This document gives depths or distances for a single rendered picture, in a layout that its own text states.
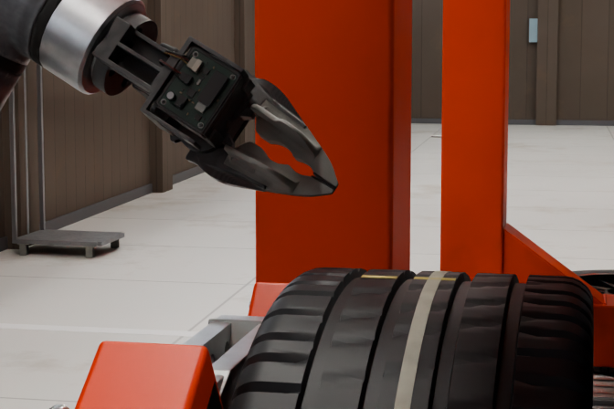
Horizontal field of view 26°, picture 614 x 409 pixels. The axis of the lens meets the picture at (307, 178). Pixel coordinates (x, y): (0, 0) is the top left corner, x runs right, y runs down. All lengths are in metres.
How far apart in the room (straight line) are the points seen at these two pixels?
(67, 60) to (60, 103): 8.50
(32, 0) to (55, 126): 8.40
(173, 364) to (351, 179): 0.68
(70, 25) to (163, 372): 0.34
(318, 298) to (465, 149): 2.48
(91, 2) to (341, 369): 0.38
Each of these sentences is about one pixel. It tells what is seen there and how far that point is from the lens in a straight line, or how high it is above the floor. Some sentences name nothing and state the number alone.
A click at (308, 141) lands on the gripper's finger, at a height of 1.28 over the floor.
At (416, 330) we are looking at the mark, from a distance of 0.91.
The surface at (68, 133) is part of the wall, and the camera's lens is 9.74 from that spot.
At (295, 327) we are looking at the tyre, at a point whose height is 1.16.
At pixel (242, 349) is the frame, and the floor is 1.12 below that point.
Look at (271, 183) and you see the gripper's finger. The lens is 1.07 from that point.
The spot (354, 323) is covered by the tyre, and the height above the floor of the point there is 1.16.
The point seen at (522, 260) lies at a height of 0.79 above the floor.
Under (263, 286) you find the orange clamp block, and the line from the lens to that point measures 1.27.
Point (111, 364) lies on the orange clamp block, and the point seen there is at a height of 1.15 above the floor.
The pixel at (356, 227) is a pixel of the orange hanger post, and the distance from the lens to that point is 1.50.
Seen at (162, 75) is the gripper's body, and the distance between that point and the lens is 1.04.
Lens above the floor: 1.36
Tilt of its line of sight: 6 degrees down
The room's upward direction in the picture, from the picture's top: straight up
